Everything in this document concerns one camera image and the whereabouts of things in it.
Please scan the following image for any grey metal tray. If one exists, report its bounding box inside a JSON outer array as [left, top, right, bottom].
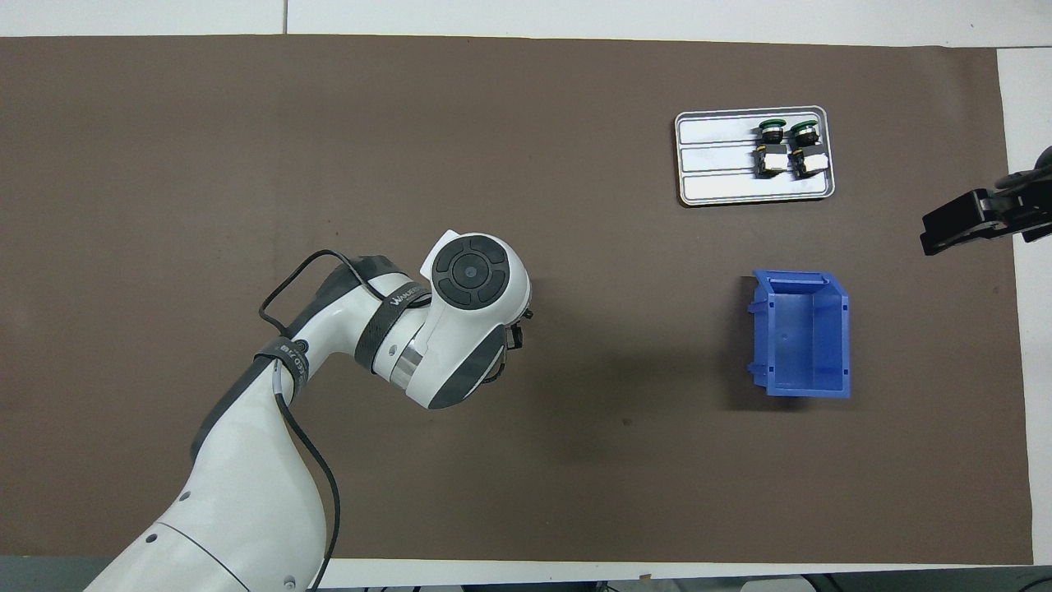
[[674, 105, 837, 206]]

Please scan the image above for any green push button switch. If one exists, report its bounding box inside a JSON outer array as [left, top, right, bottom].
[[787, 119, 828, 180], [754, 119, 787, 178]]

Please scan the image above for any brown paper mat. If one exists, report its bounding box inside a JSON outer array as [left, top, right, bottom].
[[0, 35, 1035, 568]]

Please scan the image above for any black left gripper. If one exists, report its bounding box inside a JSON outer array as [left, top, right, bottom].
[[505, 308, 535, 351]]

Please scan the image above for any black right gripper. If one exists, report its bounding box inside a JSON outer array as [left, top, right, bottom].
[[919, 146, 1052, 257]]

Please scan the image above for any blue plastic bin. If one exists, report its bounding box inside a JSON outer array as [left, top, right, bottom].
[[746, 269, 852, 400]]

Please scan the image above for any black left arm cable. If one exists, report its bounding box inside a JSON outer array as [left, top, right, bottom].
[[259, 249, 342, 592]]

